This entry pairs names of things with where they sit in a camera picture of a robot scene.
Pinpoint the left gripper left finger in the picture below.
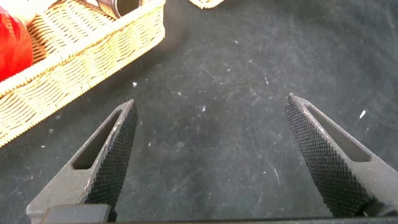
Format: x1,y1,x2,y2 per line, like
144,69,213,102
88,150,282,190
26,98,139,223

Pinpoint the red pot black interior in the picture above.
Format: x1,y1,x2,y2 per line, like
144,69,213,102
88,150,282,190
0,6,34,83

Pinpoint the rectangular wicker basket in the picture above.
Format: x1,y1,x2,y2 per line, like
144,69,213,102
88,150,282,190
0,0,167,149
188,0,226,9

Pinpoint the black tablecloth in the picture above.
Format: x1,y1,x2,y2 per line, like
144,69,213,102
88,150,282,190
0,0,398,224

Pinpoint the black cosmetic tube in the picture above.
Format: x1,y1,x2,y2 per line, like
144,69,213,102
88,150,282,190
74,0,144,20

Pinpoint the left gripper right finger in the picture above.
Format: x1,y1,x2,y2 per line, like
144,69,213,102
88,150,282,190
284,92,398,218

